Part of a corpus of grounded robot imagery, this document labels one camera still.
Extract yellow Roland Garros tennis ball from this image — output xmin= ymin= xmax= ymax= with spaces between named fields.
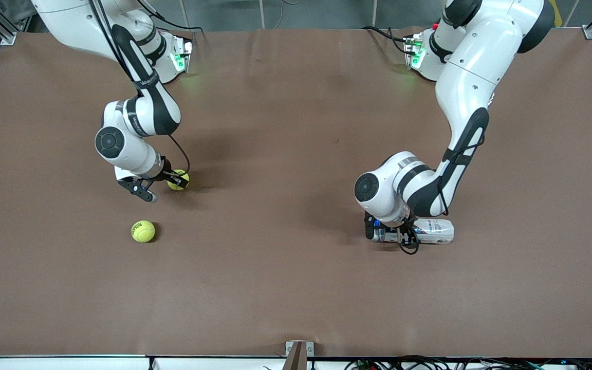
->
xmin=166 ymin=169 xmax=191 ymax=191
xmin=131 ymin=220 xmax=156 ymax=243

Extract blue white Wilson ball can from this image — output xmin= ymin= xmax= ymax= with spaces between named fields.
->
xmin=378 ymin=219 xmax=455 ymax=245

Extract brown table cover sheet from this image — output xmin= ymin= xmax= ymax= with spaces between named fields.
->
xmin=0 ymin=26 xmax=592 ymax=359

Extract white table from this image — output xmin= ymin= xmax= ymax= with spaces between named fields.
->
xmin=0 ymin=355 xmax=592 ymax=370

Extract black cable bundle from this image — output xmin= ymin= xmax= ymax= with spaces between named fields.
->
xmin=345 ymin=355 xmax=592 ymax=370

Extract black right arm base cable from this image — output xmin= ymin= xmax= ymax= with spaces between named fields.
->
xmin=137 ymin=0 xmax=207 ymax=35

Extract black arm base cable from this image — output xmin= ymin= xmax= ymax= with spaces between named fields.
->
xmin=137 ymin=0 xmax=207 ymax=35
xmin=362 ymin=25 xmax=415 ymax=54

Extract metal bracket with brown post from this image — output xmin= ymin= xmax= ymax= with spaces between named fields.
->
xmin=285 ymin=340 xmax=315 ymax=370

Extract thin grey floor cable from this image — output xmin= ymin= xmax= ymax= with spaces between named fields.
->
xmin=263 ymin=0 xmax=302 ymax=30

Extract black left arm base cable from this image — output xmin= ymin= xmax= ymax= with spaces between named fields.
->
xmin=362 ymin=25 xmax=415 ymax=54

